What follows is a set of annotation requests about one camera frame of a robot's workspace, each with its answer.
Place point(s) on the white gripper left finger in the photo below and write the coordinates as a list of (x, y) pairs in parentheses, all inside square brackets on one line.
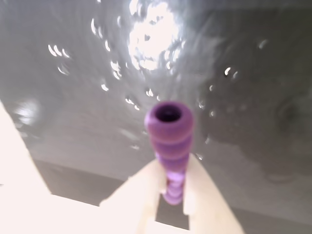
[(73, 217)]

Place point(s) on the black table mat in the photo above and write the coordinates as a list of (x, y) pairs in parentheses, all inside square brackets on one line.
[(73, 117)]

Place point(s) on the purple ribbed pen grip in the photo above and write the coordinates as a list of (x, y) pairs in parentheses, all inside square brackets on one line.
[(169, 136)]

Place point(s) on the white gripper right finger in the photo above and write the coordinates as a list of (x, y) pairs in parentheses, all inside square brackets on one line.
[(207, 207)]

